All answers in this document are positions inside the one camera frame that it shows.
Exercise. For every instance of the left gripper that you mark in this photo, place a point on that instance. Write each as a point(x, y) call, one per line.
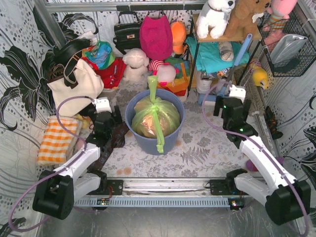
point(116, 112)

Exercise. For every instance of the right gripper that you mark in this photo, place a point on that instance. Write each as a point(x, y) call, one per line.
point(217, 106)

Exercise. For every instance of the green trash bag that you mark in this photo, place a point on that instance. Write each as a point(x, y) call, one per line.
point(166, 115)

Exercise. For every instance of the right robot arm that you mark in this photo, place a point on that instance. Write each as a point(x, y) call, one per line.
point(284, 197)

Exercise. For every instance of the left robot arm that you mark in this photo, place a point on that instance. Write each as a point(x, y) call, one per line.
point(82, 175)

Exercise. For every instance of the blue trash bin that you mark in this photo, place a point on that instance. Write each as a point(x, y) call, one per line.
point(149, 145)

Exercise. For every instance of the cream canvas tote bag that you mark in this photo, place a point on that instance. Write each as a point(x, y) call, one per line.
point(89, 84)

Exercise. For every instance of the magenta fuzzy bag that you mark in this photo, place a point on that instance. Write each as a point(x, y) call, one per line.
point(156, 38)

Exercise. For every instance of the brown floral cloth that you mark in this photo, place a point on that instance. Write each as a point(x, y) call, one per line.
point(117, 140)

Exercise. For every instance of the crumpled orange paper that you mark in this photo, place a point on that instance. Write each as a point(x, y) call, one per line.
point(148, 126)

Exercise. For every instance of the yellow plush duck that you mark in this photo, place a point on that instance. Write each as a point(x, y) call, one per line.
point(259, 75)

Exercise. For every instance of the red cloth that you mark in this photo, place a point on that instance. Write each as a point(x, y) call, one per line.
point(112, 75)

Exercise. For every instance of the orange checkered towel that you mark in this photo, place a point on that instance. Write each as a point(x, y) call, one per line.
point(57, 145)

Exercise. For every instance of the purple orange sock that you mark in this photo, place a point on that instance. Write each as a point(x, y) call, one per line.
point(251, 167)

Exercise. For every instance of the teal folded cloth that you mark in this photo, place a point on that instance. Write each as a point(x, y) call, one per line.
point(208, 57)

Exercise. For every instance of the rainbow striped cloth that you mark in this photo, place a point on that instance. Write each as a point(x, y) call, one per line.
point(181, 82)

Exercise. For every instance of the pink head plush doll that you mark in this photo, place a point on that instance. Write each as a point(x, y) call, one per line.
point(165, 72)

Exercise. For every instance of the silver foil pouch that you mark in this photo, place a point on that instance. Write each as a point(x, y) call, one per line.
point(287, 47)

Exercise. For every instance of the brown teddy bear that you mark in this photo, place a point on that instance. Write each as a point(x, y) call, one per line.
point(244, 16)

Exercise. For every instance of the black leather handbag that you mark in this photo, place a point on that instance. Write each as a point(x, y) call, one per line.
point(127, 36)

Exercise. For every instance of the white plush dog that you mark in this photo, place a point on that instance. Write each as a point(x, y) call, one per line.
point(213, 18)

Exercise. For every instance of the orange plush toy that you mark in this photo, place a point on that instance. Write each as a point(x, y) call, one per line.
point(178, 30)

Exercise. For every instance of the pink plush toy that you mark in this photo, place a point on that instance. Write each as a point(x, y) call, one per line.
point(279, 14)

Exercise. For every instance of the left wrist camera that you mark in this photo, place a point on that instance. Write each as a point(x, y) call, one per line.
point(102, 105)

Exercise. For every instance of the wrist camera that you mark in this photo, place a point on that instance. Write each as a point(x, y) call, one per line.
point(238, 92)
point(102, 105)

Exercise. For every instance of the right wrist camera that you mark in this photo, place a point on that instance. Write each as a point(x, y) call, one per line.
point(238, 92)

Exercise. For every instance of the blue handled broom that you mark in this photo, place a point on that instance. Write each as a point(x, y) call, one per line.
point(222, 87)

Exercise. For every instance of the black wire basket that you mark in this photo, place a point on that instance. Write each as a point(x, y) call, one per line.
point(300, 63)

